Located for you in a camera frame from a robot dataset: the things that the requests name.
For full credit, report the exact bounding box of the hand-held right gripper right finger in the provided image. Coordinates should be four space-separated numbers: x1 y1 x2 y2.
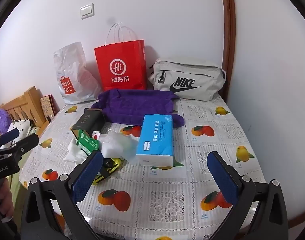
207 151 289 240

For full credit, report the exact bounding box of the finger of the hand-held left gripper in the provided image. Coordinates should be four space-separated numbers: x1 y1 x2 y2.
0 133 40 165
0 128 20 147

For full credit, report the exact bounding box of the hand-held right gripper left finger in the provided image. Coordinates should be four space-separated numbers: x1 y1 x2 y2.
21 151 104 240

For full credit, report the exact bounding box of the yellow black mesh pouch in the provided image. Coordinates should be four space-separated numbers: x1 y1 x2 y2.
92 158 124 186

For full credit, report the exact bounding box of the white sock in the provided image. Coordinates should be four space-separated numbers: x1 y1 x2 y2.
65 139 89 164

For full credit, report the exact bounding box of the green sachet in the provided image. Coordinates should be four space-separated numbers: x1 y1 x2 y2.
76 129 100 157

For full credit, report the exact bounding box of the dark tea tin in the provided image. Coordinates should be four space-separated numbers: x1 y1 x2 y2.
70 108 105 143

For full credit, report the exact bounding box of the person's left hand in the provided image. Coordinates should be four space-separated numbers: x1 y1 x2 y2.
1 190 15 217

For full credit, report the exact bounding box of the white spotted pillow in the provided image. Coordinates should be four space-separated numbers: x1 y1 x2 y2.
7 120 39 140

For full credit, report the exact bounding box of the purple plush toy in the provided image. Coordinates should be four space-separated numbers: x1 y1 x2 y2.
0 109 10 133

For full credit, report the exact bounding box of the green bed sheet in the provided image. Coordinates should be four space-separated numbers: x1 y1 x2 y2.
7 160 29 205

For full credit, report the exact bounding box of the wooden bed headboard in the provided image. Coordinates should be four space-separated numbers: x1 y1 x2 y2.
0 86 55 130

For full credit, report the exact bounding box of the fruit print tablecloth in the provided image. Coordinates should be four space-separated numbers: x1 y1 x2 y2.
19 94 266 240

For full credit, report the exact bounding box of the blue tissue pack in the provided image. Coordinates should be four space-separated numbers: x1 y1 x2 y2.
136 114 174 167

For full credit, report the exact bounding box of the purple towel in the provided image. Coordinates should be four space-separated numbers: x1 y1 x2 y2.
90 89 185 128

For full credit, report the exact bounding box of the white plastic bag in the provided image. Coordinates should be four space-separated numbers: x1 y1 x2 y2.
53 41 103 105

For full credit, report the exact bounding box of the grey waist bag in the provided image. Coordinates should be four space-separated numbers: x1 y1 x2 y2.
148 58 226 102

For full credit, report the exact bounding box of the red paper bag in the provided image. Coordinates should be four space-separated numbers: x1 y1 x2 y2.
94 22 147 92

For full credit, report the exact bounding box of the white light switch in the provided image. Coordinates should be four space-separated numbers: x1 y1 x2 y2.
80 3 95 19

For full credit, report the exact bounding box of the brown wooden door frame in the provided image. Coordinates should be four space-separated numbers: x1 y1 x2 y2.
219 0 236 100

